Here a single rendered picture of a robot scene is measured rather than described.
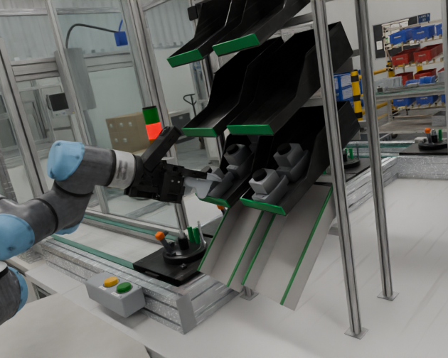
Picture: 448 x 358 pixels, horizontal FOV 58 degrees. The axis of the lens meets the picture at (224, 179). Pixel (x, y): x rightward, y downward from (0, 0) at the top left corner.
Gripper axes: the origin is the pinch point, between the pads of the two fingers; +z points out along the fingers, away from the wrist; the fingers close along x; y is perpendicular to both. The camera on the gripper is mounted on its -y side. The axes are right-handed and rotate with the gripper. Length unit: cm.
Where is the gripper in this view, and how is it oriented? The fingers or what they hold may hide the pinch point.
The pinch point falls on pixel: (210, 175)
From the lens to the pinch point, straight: 94.8
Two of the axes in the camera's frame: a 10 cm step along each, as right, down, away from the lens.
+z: 8.0, 1.5, 5.8
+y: -1.8, 9.8, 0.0
